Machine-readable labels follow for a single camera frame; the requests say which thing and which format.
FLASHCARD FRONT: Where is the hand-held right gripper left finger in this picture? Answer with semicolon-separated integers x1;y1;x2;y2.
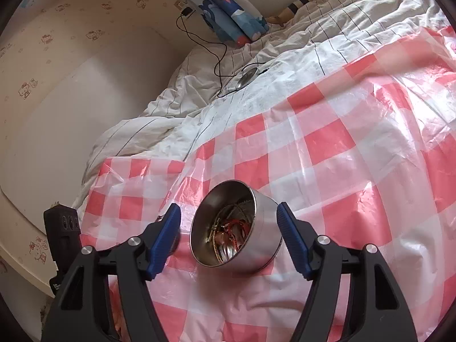
41;203;182;342

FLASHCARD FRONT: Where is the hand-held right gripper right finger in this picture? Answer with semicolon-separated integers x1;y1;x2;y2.
277;202;417;342

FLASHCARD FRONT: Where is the round metal tin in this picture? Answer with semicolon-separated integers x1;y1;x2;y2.
190;180;284;275

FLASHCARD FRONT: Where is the amber chain necklace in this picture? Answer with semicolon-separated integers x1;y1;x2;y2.
208;217;252;262

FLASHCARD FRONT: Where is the red checkered plastic sheet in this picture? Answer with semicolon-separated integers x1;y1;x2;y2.
76;25;456;342

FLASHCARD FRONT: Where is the round silver disc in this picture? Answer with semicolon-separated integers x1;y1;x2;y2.
237;67;260;88

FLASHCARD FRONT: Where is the white striped duvet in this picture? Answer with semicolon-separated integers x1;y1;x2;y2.
71;0;453;211

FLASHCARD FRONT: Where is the brown striped pillow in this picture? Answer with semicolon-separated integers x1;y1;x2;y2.
267;0;343;25

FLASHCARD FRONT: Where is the blue whale print curtain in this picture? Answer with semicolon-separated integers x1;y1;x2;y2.
142;0;269;47

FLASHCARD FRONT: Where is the black charger cable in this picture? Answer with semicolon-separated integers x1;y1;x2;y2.
176;12;271;98

